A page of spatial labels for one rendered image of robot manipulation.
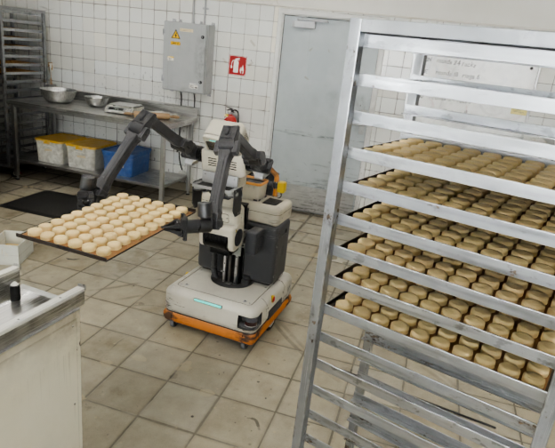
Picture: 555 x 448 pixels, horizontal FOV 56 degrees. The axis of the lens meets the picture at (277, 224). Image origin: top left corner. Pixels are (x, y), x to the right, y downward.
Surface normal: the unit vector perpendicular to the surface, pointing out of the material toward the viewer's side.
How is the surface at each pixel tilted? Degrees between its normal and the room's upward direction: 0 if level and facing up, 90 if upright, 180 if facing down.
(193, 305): 90
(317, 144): 90
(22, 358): 90
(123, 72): 90
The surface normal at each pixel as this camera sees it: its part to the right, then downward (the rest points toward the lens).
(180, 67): -0.29, 0.28
